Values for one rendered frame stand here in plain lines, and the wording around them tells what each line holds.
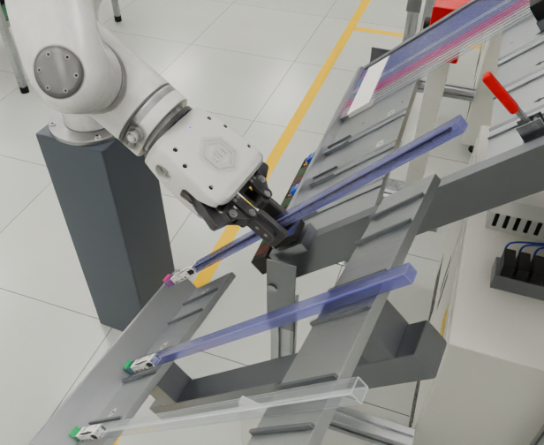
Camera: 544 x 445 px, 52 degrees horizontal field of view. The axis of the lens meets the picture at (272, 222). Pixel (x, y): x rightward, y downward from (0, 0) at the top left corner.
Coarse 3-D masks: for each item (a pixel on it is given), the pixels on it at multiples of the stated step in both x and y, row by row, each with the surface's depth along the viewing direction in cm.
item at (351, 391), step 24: (336, 384) 37; (360, 384) 36; (192, 408) 51; (216, 408) 47; (240, 408) 44; (264, 408) 41; (288, 408) 40; (312, 408) 38; (96, 432) 65; (120, 432) 61; (144, 432) 57
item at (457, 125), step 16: (448, 128) 46; (464, 128) 45; (416, 144) 48; (432, 144) 47; (384, 160) 51; (400, 160) 50; (352, 176) 54; (368, 176) 52; (320, 192) 58; (336, 192) 56; (304, 208) 59; (288, 224) 62; (240, 240) 67; (256, 240) 66; (208, 256) 73; (224, 256) 71
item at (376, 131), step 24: (408, 96) 110; (360, 120) 118; (384, 120) 109; (336, 144) 116; (360, 144) 108; (384, 144) 101; (336, 168) 106; (360, 168) 100; (312, 192) 107; (360, 192) 92; (312, 216) 98; (336, 216) 92
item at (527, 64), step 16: (512, 32) 99; (528, 32) 95; (512, 48) 94; (528, 48) 90; (512, 64) 90; (528, 64) 86; (512, 80) 86; (528, 80) 82; (512, 96) 82; (528, 96) 79; (496, 112) 82; (528, 112) 75; (496, 128) 78; (512, 128) 75; (496, 144) 75; (512, 144) 73
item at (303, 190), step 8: (360, 72) 140; (352, 80) 136; (352, 88) 134; (344, 96) 131; (344, 104) 129; (336, 112) 126; (336, 120) 124; (328, 128) 122; (336, 128) 123; (328, 136) 119; (320, 144) 117; (328, 144) 118; (320, 152) 115; (312, 160) 113; (320, 160) 114; (312, 168) 111; (320, 168) 113; (304, 176) 110; (312, 176) 110; (304, 184) 108; (296, 192) 106; (304, 192) 107; (296, 200) 104; (304, 200) 106; (288, 208) 103
